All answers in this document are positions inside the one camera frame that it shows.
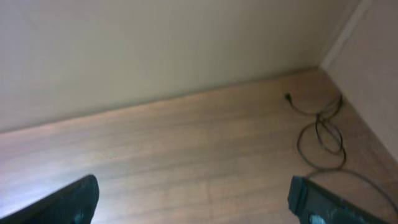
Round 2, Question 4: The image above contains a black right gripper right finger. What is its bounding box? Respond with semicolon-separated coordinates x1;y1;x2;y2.
287;176;387;224

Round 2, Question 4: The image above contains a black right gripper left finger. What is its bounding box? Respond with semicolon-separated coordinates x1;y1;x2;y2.
1;174;100;224

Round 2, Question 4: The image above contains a thin black USB cable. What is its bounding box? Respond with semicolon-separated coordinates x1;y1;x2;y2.
284;92;398;212

